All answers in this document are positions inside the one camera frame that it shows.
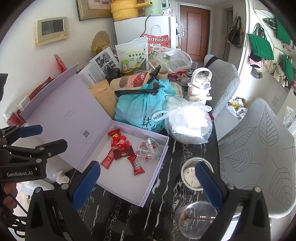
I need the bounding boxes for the red stick packet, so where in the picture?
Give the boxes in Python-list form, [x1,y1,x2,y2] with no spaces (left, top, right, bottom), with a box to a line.
[100,149,114,169]

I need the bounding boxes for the dark maroon snack packet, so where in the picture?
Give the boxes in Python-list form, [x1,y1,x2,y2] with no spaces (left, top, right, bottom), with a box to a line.
[113,146,134,160]

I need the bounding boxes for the red gold candy packet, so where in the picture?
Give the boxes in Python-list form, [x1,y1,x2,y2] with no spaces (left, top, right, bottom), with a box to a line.
[108,128,121,148]

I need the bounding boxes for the red toy propeller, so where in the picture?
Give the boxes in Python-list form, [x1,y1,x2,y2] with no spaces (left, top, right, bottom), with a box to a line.
[116,136,130,151]

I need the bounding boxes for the red twisted candy packet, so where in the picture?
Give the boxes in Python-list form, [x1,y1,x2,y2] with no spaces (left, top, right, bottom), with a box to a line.
[127,154,145,176]

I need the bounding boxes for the clear plastic toy airplane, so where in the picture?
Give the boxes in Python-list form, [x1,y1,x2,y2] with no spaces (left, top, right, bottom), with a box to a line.
[135,142,154,161]

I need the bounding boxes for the white charging cable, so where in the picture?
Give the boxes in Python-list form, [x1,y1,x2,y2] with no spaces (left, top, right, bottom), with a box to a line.
[138,138,165,159]

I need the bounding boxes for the person's left hand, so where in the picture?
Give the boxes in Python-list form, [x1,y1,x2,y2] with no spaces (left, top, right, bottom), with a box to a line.
[1,183,18,217]

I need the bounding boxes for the crumpled white tissue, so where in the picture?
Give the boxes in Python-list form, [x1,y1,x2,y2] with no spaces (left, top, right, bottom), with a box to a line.
[53,170,70,185]

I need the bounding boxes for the copper stirring stick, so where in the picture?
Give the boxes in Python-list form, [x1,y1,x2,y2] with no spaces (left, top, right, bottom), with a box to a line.
[186,217,215,221]

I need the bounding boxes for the clear glass mug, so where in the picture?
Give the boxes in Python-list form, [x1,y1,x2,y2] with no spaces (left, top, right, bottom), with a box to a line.
[174,201,218,240]

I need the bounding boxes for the grey leaf pattern chair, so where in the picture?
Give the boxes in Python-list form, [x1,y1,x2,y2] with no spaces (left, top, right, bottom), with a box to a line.
[218,98,295,218]

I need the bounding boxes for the stainless steel strainer bowl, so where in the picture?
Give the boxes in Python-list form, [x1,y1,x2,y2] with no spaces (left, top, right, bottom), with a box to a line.
[181,157,214,191]

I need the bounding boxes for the brown paper envelope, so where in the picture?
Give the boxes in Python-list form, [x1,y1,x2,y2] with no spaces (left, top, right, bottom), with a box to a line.
[88,80,117,119]

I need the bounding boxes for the open lavender gift box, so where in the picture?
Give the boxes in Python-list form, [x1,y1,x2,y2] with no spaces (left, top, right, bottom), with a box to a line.
[21,66,169,207]

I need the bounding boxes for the black white printed leaflet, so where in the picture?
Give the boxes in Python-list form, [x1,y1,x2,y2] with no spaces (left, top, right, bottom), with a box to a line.
[77,47,120,87]

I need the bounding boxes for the teal plastic bag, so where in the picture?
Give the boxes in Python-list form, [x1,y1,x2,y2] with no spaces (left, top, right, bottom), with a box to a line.
[114,79,176,133]

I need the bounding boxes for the white plastic bag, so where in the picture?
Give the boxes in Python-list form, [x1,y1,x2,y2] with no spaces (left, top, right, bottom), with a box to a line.
[152,96,213,145]

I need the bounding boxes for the black long clip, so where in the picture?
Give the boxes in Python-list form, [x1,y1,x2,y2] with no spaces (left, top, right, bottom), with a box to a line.
[110,65,161,97]

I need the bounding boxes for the green white tea pouch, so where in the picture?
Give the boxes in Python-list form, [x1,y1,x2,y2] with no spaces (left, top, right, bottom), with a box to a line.
[115,37,149,72]

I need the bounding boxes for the white mini fridge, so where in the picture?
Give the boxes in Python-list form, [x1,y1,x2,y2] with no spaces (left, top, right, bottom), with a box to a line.
[114,16,177,48]

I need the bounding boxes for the white electric kettle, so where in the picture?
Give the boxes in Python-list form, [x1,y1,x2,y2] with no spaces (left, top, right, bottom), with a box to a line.
[187,67,213,104]

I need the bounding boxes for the yellow cooking pot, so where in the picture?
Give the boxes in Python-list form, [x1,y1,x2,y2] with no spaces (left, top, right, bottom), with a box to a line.
[110,0,152,21]

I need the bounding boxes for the clear crinkled plastic bag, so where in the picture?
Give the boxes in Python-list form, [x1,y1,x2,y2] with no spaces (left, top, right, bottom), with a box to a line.
[152,45,192,73]

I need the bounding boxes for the red Northeast shopping bag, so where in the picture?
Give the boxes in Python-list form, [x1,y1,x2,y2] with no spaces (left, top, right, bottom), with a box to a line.
[142,34,171,54]

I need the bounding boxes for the green tote bag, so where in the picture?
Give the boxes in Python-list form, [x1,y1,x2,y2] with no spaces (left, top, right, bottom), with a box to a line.
[248,23,274,60]

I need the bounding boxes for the brown wooden door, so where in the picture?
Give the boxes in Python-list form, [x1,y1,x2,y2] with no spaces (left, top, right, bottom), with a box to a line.
[180,5,210,61]

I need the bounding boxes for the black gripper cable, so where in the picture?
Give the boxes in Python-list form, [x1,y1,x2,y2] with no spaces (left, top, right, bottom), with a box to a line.
[0,196,30,239]

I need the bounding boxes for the wall intercom panel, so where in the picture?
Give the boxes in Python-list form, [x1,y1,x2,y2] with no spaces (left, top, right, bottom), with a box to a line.
[34,16,69,47]

